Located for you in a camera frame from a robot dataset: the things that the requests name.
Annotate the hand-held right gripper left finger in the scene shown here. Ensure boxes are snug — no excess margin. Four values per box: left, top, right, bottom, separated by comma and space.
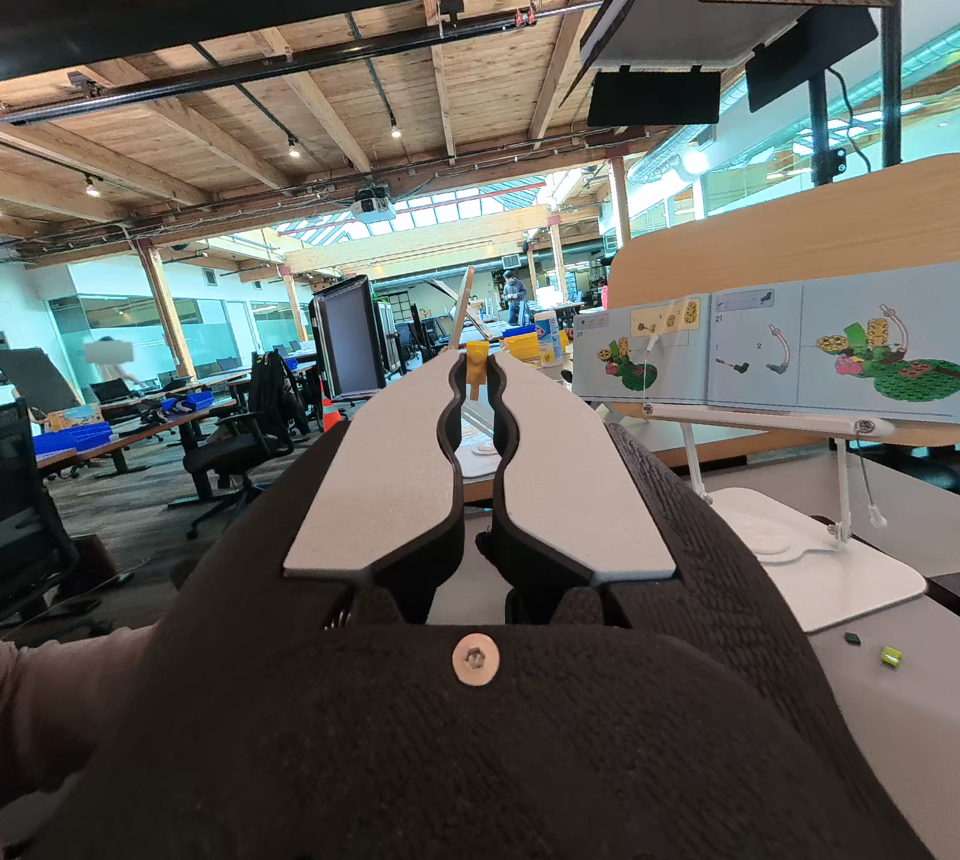
283, 349, 466, 625

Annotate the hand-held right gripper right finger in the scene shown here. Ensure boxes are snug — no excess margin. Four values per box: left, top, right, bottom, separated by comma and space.
486, 352, 678, 625

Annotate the person's left forearm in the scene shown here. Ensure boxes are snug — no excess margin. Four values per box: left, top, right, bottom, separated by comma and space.
0, 624, 155, 812

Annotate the black monitor on stand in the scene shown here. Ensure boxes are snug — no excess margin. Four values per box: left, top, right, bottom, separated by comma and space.
309, 275, 389, 402

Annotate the white wipes canister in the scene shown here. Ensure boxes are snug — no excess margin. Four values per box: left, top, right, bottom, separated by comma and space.
534, 311, 564, 368

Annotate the toy brick instruction booklet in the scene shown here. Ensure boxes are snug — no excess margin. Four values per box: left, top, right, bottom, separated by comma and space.
571, 279, 960, 424

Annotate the long wooden table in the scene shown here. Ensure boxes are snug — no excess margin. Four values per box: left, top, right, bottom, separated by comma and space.
33, 361, 320, 501

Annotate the ceiling projector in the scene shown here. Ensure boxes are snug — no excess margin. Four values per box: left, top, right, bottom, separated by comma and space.
350, 185, 397, 224

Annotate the white book stand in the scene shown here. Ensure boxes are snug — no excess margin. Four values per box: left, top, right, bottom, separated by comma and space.
606, 154, 960, 635

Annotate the black flat panel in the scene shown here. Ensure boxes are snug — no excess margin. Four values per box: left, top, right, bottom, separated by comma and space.
0, 349, 81, 416

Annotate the silver ventilation duct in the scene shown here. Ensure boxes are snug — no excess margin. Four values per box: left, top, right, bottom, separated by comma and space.
626, 125, 721, 185

